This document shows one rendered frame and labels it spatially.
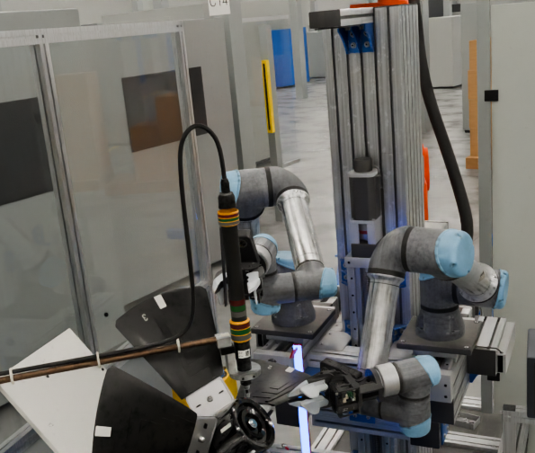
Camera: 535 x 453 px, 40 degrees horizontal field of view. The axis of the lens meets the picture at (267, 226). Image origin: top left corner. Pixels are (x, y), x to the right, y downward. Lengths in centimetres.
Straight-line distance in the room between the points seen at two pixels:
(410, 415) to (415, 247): 40
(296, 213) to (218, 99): 438
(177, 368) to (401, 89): 116
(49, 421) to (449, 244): 99
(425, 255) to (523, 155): 142
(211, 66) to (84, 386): 478
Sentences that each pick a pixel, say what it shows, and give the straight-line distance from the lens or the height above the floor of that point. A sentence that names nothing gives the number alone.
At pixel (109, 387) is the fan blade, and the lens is 137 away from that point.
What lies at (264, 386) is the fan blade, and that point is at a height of 119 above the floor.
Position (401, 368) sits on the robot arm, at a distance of 176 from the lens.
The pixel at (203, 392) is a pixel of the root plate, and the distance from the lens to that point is 161.
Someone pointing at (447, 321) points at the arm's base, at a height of 110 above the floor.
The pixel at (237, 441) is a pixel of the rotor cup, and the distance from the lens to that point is 152.
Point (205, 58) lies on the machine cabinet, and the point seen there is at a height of 178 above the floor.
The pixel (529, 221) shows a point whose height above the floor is 112.
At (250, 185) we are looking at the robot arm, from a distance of 206.
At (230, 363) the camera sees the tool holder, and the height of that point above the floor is 132.
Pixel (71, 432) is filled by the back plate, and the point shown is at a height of 122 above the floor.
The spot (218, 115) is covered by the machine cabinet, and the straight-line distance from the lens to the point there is 632.
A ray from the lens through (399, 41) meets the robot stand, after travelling 232.
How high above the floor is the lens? 201
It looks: 15 degrees down
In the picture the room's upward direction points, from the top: 5 degrees counter-clockwise
